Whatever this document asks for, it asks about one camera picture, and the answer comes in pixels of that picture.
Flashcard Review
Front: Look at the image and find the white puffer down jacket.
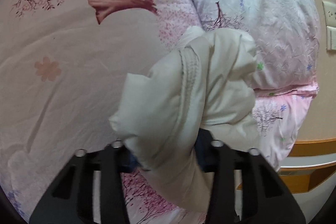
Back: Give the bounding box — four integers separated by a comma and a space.
109, 26, 261, 213

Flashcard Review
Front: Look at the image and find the wooden bed headboard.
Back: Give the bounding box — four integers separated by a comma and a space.
236, 137, 336, 193

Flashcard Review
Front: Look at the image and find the pink floral pillow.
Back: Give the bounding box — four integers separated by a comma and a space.
252, 81, 319, 170

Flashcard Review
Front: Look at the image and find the pink floral bed sheet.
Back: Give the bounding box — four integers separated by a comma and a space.
1, 0, 199, 220

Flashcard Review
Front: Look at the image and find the white wall switch panel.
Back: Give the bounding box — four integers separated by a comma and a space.
322, 1, 336, 51

